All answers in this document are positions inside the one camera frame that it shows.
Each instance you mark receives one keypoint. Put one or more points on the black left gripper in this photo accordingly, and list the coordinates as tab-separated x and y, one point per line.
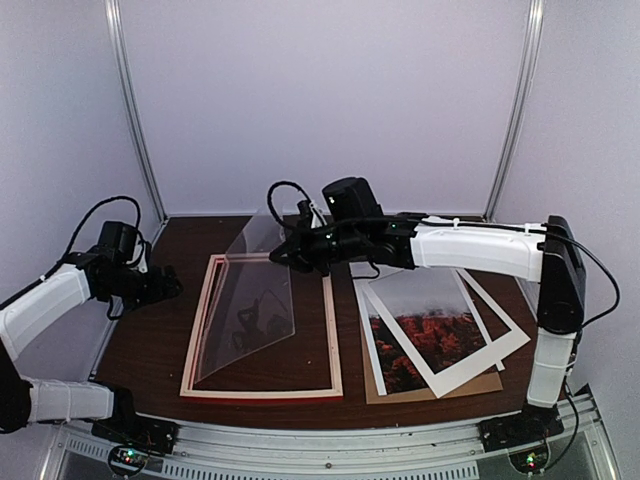
156	290

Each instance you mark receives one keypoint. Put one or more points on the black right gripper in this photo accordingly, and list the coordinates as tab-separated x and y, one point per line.
299	255

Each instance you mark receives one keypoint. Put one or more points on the clear acrylic sheet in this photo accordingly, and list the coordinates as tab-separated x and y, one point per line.
246	301

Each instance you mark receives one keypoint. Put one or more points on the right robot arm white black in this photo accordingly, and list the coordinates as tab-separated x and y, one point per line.
545	254

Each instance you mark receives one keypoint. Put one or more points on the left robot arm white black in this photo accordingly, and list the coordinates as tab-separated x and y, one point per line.
71	283

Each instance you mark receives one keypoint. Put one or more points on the red forest photo print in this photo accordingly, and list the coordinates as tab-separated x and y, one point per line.
434	309

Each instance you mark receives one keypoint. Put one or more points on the left round led board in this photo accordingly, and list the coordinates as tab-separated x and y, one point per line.
125	460

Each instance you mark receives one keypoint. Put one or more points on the round led board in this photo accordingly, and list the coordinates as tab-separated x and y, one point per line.
125	460
529	461

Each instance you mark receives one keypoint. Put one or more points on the right round led board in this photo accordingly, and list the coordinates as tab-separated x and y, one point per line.
529	461

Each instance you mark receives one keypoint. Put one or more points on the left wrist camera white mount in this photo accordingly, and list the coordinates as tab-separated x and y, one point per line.
142	265

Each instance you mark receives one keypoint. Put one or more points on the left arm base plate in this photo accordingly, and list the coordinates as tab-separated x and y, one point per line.
152	435

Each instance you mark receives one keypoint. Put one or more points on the left aluminium corner post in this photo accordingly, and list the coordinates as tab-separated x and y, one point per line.
118	42

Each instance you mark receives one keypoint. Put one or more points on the aluminium corner post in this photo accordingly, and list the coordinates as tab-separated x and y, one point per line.
525	78
118	42

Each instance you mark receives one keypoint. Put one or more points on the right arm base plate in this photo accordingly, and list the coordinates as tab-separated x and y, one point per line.
516	430

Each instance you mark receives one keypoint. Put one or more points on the aluminium front rail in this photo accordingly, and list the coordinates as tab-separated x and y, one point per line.
451	450

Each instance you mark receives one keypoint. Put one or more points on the right aluminium corner post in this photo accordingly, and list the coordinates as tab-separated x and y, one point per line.
525	78

